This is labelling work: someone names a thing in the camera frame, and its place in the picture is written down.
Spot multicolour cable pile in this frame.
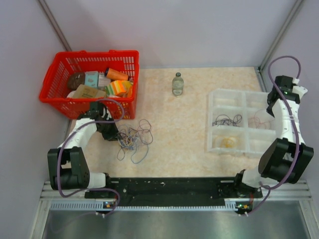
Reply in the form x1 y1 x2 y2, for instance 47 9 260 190
116 119 154 164

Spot pink cable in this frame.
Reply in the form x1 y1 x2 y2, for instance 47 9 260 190
248 108 274 129

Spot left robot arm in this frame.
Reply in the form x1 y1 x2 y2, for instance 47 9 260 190
47 102 120 198

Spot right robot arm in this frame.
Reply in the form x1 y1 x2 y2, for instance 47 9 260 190
232 76 314 197

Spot brown cardboard box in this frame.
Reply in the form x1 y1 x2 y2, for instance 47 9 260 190
72 85 106 99

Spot grey white box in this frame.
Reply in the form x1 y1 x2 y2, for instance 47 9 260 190
97 73 111 90

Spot orange striped sponge pack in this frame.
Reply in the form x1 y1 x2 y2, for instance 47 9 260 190
105 80 133 98

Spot teal small box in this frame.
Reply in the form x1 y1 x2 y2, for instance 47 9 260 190
84 71 99 88

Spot brown round cookie pack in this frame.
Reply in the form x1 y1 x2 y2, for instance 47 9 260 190
67 72 85 91

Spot orange cylinder tube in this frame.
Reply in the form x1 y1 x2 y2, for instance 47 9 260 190
104 68 130 81

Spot red plastic basket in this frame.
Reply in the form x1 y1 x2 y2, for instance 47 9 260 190
38 50 140 120

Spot white compartment tray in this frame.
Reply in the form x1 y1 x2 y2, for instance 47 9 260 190
206 89 276 158

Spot clear glass bottle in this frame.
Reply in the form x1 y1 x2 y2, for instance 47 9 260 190
172 72 184 97

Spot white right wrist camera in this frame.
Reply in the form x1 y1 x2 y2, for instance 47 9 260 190
292 78 308 104

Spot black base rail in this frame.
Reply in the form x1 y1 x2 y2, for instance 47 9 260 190
84 177 262 207

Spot dark cables in tray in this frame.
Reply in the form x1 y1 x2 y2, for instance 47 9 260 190
212 114 243 127

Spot yellow cable in tray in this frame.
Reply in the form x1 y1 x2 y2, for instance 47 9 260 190
218 136 238 148

